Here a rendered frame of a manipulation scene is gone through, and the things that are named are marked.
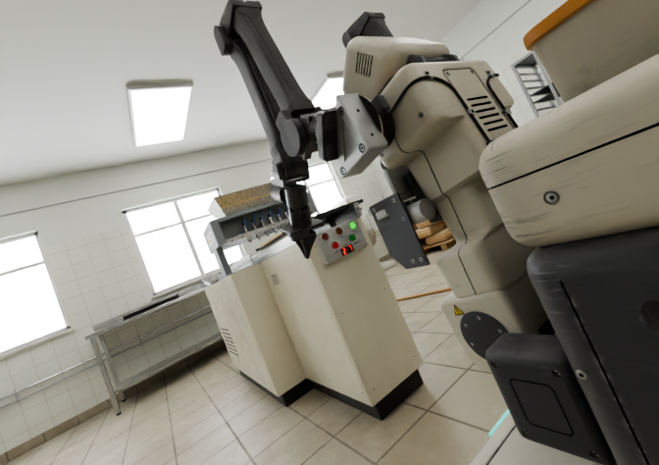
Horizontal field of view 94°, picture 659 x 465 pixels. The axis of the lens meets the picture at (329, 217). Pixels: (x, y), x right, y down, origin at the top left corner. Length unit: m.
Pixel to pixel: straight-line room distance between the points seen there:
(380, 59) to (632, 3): 0.36
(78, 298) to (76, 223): 0.98
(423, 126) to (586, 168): 0.30
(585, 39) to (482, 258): 0.34
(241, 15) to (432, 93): 0.49
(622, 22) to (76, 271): 5.09
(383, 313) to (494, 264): 0.95
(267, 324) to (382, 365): 0.78
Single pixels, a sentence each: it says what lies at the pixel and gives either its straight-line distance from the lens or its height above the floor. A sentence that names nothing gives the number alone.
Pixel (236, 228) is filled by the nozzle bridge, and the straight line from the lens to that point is 2.08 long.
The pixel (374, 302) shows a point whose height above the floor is 0.45.
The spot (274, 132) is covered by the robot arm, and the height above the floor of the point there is 1.08.
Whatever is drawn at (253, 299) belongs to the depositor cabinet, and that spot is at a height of 0.65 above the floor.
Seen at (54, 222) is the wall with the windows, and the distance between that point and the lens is 5.27.
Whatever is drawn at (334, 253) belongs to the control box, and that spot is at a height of 0.73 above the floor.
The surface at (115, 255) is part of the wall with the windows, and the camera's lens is 5.07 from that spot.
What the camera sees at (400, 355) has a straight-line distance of 1.57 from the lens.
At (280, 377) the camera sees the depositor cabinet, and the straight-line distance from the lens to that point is 2.04.
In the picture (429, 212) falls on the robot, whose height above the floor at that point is 0.76.
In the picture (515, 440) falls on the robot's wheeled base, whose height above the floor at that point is 0.28.
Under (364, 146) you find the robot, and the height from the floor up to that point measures 0.90.
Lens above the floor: 0.78
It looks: 4 degrees up
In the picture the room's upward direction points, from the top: 23 degrees counter-clockwise
